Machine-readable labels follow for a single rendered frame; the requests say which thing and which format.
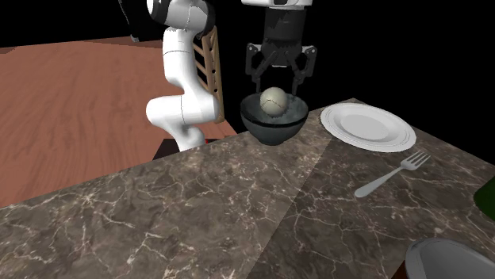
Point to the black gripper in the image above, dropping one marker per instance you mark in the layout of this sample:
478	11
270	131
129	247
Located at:
284	31

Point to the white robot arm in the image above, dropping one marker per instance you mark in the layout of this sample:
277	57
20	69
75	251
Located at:
178	65

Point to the cream ball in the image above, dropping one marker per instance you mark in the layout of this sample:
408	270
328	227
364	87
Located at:
273	101

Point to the dark grey bowl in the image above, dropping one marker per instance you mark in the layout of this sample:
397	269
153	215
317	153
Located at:
275	129

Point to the white plate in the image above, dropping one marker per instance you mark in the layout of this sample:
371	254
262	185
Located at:
365	126

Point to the silver fork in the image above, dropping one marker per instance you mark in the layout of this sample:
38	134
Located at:
381	181

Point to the dark green round object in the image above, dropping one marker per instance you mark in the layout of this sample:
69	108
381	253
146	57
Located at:
486	203

